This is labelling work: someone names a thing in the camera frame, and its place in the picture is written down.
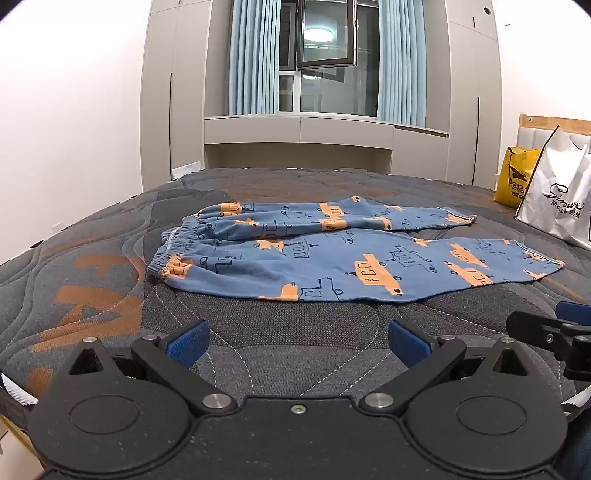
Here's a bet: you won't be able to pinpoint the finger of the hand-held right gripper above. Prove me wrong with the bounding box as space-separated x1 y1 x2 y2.
556 301 591 324
506 310 591 381

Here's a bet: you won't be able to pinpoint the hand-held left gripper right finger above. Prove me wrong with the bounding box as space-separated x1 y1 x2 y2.
360 319 531 414

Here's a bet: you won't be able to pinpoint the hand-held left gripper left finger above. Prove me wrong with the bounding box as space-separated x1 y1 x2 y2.
69 320 237 418

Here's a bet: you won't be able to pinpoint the blue pants with orange print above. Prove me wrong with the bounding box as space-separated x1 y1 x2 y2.
147 196 566 304

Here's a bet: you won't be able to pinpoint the grey and orange quilted mattress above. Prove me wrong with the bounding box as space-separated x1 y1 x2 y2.
0 167 591 430

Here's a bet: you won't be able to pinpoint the white shopping bag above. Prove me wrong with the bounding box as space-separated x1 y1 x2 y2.
515 126 591 252

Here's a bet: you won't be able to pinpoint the yellow shopping bag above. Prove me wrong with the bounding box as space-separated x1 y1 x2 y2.
493 147 544 208

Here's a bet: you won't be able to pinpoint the white flat package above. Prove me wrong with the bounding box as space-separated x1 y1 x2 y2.
170 161 205 182

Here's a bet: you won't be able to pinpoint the wooden padded headboard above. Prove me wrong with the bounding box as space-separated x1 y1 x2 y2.
517 113 591 154

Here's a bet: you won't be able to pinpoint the grey window bench cabinet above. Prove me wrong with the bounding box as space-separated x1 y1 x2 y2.
203 114 451 182

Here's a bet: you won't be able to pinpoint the grey wardrobe with white package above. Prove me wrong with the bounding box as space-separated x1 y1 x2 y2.
140 0 232 192

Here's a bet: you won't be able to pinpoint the dark framed window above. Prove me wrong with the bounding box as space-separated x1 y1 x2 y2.
277 0 380 118

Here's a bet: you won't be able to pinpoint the light blue curtain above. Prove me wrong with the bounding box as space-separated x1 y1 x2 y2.
229 0 281 116
376 0 428 126

